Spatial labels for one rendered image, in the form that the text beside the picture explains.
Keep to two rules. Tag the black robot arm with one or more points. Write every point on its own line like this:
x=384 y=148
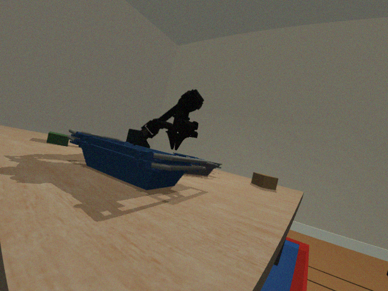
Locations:
x=188 y=102

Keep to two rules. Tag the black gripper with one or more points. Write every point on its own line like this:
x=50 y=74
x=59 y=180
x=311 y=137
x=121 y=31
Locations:
x=175 y=138

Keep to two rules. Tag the green rectangular block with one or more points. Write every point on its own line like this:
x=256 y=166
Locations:
x=57 y=138

